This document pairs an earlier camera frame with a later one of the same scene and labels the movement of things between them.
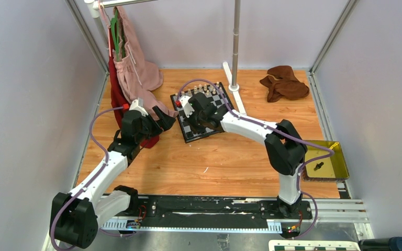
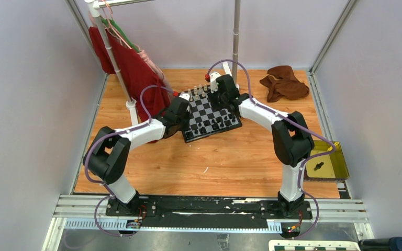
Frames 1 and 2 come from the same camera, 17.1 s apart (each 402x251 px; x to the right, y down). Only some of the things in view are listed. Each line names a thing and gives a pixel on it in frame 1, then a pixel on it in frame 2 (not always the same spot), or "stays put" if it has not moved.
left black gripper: x=163 y=123 -> x=185 y=127
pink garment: x=138 y=77 -> x=159 y=72
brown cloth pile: x=283 y=83 stays put
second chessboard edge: x=313 y=245 stays put
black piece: x=318 y=166 stays put
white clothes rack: x=95 y=6 stays put
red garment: x=118 y=99 -> x=147 y=89
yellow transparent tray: x=330 y=169 stays put
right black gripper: x=197 y=130 -> x=212 y=96
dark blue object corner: x=392 y=243 stays put
